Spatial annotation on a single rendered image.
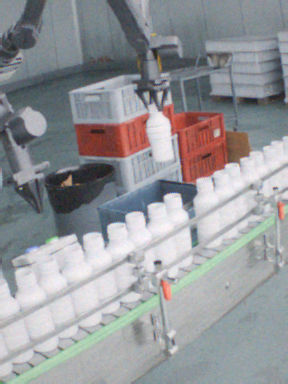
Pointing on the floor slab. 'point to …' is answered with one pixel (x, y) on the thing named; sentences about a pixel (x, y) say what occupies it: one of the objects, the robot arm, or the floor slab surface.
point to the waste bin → (80, 197)
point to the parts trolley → (199, 86)
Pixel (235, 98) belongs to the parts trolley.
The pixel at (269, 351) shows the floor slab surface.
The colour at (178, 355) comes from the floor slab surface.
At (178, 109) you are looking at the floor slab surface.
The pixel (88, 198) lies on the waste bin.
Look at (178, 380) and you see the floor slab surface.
